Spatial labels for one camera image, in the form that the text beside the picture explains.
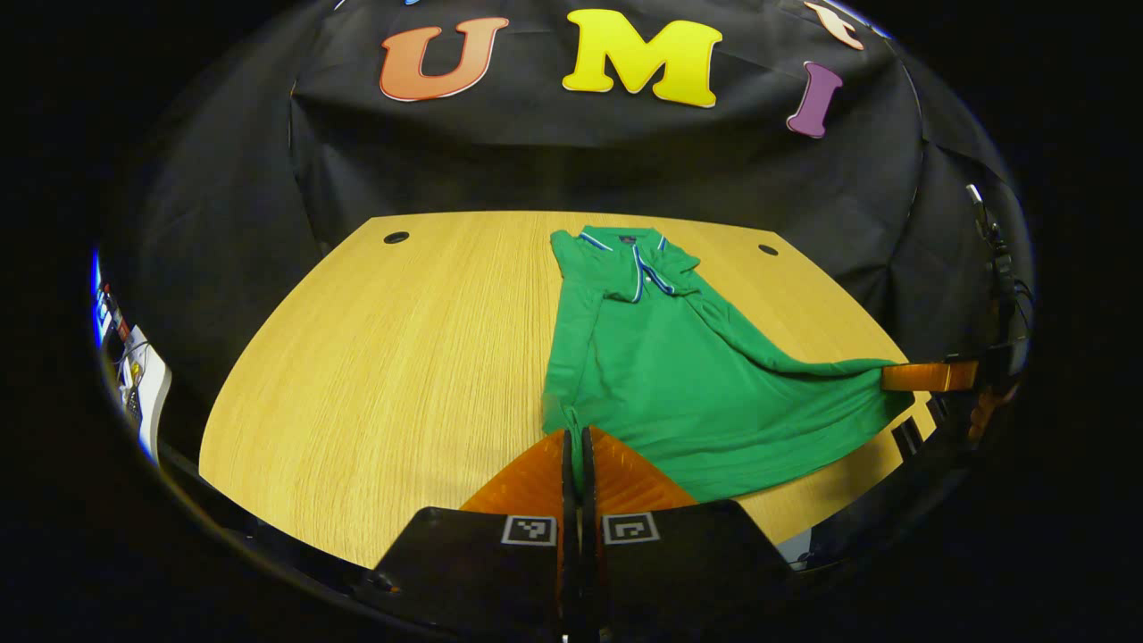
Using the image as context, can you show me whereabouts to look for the black backdrop cloth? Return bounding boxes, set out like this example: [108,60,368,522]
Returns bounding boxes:
[98,0,1037,465]

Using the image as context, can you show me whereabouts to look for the white side table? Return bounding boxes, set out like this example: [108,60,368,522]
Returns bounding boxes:
[114,325,173,467]

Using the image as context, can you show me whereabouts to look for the green polo T-shirt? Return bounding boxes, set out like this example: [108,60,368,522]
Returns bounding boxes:
[540,226,914,504]

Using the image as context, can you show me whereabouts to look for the computer monitor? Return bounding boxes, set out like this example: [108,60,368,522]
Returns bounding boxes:
[89,250,123,351]

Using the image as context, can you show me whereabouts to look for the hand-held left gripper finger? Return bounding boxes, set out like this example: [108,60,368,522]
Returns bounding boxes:
[580,425,797,640]
[357,427,578,640]

